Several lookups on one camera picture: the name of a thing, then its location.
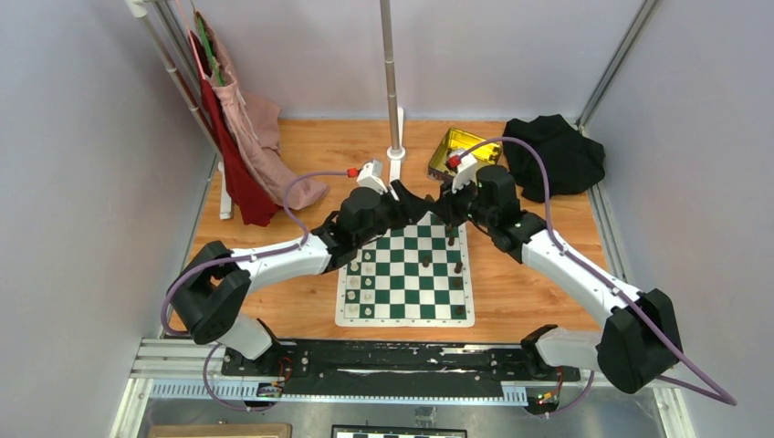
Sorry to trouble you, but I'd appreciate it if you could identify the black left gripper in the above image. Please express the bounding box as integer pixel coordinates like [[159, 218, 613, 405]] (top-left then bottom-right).
[[354, 179, 431, 248]]

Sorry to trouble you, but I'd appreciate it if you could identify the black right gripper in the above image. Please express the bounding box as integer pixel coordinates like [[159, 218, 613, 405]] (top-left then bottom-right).
[[429, 175, 496, 231]]

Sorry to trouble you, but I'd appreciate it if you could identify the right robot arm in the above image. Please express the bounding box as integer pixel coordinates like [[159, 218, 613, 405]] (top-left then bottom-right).
[[432, 165, 683, 393]]

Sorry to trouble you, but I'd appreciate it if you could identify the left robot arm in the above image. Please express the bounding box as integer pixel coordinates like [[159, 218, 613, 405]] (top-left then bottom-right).
[[165, 181, 434, 377]]

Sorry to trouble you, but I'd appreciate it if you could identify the green white chess board mat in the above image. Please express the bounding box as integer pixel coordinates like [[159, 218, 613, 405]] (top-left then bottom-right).
[[335, 213, 476, 328]]

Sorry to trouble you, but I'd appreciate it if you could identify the white stand base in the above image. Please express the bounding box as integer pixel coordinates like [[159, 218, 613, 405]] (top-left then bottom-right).
[[387, 106, 406, 182]]

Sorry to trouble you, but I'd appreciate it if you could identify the decorated gold tin box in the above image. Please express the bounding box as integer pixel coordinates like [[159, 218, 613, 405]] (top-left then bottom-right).
[[427, 128, 503, 183]]

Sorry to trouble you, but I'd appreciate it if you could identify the black cloth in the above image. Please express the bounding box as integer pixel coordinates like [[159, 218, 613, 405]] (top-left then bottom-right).
[[503, 114, 606, 203]]

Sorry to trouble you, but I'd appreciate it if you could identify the red cloth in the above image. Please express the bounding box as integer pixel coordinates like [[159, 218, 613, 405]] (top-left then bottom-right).
[[188, 31, 279, 227]]

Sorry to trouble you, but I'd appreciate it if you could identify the pink cloth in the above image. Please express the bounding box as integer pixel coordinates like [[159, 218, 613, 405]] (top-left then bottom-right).
[[193, 9, 329, 210]]

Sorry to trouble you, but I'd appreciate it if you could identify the metal stand pole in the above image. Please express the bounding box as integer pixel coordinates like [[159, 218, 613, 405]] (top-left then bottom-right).
[[379, 0, 400, 150]]

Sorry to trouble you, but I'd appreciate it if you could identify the white clothes rack pole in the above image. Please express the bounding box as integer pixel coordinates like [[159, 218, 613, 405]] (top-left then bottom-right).
[[124, 0, 234, 220]]

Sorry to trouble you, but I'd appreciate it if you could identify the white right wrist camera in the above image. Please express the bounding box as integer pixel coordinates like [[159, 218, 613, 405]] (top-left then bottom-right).
[[447, 150, 478, 193]]

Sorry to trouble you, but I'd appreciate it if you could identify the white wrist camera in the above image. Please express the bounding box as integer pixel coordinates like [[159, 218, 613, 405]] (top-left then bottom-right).
[[447, 150, 478, 193], [356, 159, 387, 195]]

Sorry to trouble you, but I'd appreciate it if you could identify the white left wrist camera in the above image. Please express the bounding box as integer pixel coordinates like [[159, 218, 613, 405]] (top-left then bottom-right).
[[356, 159, 387, 195]]

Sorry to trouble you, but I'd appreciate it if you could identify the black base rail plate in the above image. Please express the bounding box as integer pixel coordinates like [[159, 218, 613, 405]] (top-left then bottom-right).
[[221, 339, 581, 398]]

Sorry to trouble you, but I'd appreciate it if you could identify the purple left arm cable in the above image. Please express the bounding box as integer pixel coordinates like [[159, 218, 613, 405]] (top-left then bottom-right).
[[159, 170, 361, 413]]

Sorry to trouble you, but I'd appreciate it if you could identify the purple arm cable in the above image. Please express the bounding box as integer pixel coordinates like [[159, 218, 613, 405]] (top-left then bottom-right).
[[159, 170, 361, 413], [445, 136, 739, 418]]

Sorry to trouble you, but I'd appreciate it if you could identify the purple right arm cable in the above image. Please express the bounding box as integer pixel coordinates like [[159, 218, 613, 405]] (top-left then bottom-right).
[[445, 136, 739, 418]]

